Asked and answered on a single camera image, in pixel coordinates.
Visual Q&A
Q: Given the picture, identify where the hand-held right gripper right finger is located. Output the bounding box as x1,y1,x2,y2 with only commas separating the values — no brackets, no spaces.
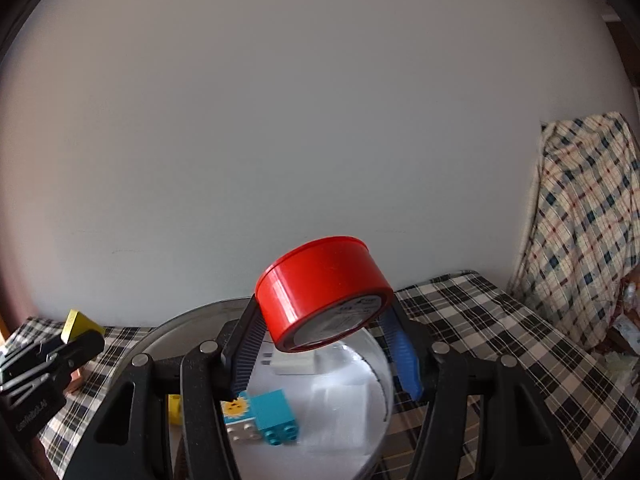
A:
382,301,584,480

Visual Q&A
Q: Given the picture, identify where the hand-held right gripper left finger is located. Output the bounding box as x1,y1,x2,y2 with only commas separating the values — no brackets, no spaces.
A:
62,297,268,480

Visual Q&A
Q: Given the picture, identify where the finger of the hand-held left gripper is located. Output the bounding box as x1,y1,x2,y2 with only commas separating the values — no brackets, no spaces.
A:
36,333,72,359
54,329,107,377

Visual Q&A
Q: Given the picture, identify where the small yellow block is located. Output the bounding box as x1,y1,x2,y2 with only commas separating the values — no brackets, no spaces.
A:
61,309,106,343

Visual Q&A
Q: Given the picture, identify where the white charger adapter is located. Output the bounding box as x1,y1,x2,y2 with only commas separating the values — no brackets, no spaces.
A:
259,345,319,377

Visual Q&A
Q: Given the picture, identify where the blue cartoon round tin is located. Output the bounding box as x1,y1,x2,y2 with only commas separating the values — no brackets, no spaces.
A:
107,296,397,480

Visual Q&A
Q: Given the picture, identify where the red tape roll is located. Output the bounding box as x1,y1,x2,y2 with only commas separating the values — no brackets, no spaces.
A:
255,235,394,352

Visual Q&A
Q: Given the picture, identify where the teal toy brick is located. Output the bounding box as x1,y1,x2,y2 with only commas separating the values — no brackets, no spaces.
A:
220,389,297,447

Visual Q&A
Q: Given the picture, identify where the white toy brick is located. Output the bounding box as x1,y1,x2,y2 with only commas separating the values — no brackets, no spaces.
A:
224,419,265,444

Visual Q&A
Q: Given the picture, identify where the black white plaid blanket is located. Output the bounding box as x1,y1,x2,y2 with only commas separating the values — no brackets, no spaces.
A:
0,269,640,480

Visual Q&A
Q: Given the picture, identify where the beige checked cloth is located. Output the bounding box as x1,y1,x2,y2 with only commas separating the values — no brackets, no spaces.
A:
509,112,640,356

